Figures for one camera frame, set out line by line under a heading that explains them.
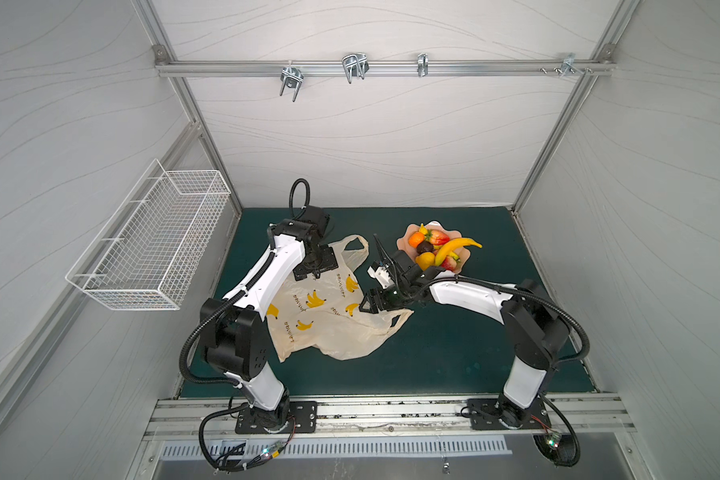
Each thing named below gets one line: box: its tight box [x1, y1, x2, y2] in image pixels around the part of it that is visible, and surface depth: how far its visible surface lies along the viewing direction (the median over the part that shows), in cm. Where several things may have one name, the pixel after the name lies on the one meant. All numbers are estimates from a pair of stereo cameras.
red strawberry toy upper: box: [429, 230, 450, 246], surface depth 104 cm
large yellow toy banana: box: [435, 237, 483, 266], surface depth 103 cm
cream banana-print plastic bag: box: [267, 235, 415, 363], surface depth 87 cm
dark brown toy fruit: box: [416, 240, 434, 255], surface depth 105 cm
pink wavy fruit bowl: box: [452, 245, 471, 274], surface depth 100 cm
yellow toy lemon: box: [416, 251, 435, 271], surface depth 100 cm
